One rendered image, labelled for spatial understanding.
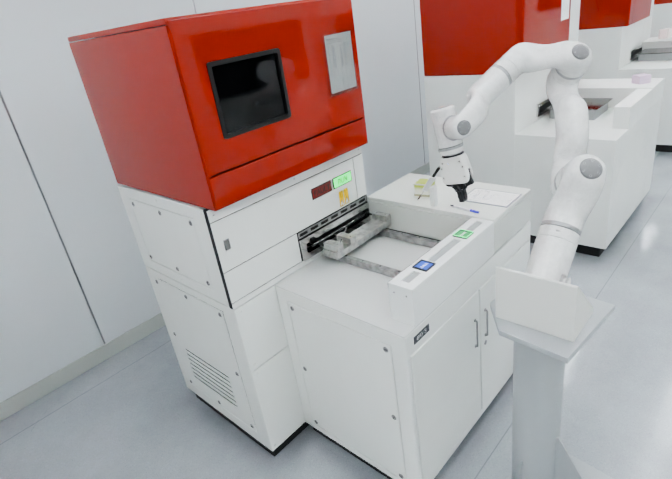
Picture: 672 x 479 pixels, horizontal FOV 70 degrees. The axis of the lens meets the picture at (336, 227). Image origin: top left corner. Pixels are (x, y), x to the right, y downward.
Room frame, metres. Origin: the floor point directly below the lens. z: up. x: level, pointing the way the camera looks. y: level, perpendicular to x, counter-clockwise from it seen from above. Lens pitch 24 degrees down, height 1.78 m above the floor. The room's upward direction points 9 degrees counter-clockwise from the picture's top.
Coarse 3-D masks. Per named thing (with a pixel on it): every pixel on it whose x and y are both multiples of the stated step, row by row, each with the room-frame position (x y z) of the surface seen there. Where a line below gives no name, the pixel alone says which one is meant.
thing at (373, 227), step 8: (368, 224) 1.97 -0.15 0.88; (376, 224) 1.96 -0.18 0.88; (384, 224) 1.95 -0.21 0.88; (352, 232) 1.91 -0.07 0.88; (360, 232) 1.90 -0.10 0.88; (368, 232) 1.89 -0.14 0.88; (376, 232) 1.91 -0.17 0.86; (360, 240) 1.84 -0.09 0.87; (344, 248) 1.77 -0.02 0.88; (352, 248) 1.80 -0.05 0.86; (328, 256) 1.77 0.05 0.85; (336, 256) 1.74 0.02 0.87
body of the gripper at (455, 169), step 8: (464, 152) 1.58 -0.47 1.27; (440, 160) 1.60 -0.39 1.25; (448, 160) 1.58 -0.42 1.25; (456, 160) 1.56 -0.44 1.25; (464, 160) 1.55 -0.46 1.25; (448, 168) 1.58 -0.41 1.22; (456, 168) 1.55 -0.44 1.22; (464, 168) 1.54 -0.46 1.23; (448, 176) 1.58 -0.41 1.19; (456, 176) 1.56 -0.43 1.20; (464, 176) 1.54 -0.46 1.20; (472, 176) 1.56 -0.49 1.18; (448, 184) 1.58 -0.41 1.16
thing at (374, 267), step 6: (342, 258) 1.76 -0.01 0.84; (348, 258) 1.74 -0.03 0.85; (354, 258) 1.73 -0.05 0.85; (354, 264) 1.72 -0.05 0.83; (360, 264) 1.70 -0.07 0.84; (366, 264) 1.67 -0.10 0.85; (372, 264) 1.66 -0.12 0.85; (378, 264) 1.65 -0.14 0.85; (372, 270) 1.65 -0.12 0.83; (378, 270) 1.63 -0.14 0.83; (384, 270) 1.61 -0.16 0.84; (390, 270) 1.59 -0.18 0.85; (396, 270) 1.58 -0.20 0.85; (390, 276) 1.59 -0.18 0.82
